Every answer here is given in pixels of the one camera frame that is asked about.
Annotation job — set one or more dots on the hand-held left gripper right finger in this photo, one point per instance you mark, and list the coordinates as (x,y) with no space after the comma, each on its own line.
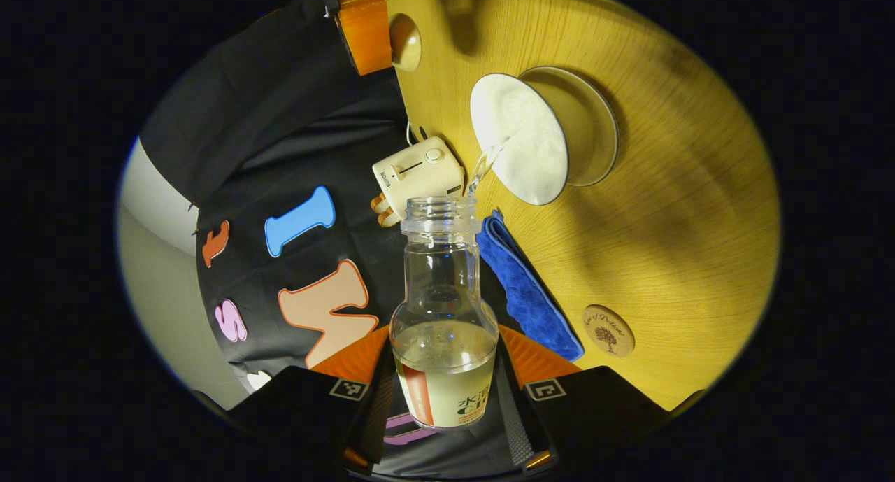
(601,405)

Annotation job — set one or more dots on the round cork coaster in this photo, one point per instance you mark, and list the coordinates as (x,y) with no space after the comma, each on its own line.
(608,331)

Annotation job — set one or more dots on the black backdrop cloth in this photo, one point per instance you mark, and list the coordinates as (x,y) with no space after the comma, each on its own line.
(280,132)

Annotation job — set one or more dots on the cream saucer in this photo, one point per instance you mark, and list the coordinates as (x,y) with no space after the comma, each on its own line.
(607,132)

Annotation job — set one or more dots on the toast slice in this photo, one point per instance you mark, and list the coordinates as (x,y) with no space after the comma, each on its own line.
(389,219)
(380,203)

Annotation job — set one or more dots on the cream toaster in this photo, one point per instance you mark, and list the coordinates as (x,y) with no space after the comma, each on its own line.
(419,178)

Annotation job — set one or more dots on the cream teacup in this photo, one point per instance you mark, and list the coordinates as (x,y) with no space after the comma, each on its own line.
(517,139)

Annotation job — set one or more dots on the blue folded towel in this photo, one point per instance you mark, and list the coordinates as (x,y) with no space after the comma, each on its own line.
(528,293)

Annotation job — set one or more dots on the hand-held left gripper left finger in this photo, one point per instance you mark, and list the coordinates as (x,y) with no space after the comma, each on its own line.
(294,405)

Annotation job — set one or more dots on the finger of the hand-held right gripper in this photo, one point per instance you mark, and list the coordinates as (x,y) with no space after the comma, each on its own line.
(363,34)

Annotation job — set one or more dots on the clear glass water bottle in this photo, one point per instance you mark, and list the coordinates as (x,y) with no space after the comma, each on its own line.
(444,349)

